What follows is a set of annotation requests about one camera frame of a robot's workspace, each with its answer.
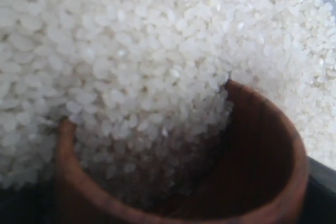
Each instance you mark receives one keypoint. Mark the brown wooden cup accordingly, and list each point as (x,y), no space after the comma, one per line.
(261,177)

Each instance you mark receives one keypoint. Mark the rice heap in tray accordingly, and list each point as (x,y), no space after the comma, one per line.
(135,71)

